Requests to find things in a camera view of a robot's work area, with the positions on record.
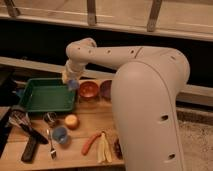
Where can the green plastic tray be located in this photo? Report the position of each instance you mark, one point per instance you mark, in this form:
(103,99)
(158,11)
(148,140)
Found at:
(47,95)

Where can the yellow orange toy cup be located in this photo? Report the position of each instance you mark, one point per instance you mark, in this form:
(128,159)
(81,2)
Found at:
(71,121)

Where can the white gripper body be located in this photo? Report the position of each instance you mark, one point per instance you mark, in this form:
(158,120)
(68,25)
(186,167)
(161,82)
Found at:
(73,70)

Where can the orange bowl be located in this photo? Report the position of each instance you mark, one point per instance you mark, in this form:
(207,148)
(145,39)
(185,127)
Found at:
(88,90)

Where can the yellow toy banana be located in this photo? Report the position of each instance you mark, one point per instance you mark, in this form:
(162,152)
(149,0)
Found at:
(103,152)

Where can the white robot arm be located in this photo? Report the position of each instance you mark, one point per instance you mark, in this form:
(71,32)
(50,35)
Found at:
(143,96)

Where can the blue sponge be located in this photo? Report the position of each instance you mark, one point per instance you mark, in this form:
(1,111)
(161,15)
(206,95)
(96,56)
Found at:
(73,84)

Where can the small metal cup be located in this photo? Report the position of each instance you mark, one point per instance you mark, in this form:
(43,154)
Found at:
(50,118)

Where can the wooden cutting board table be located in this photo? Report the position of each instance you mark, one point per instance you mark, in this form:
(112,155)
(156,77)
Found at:
(94,117)

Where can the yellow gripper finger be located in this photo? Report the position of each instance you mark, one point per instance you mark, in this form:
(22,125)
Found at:
(64,77)

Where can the metal fork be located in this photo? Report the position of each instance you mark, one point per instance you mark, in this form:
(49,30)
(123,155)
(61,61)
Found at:
(52,149)

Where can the orange toy carrot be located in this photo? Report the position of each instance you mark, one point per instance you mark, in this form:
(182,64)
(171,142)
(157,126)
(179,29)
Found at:
(88,143)

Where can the metal whisk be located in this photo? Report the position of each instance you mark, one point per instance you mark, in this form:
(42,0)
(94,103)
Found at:
(17,118)

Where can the blue plastic cup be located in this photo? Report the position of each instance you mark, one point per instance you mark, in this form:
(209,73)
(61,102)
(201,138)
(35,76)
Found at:
(60,135)

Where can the purple bowl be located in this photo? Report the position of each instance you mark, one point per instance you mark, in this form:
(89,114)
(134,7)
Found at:
(105,89)

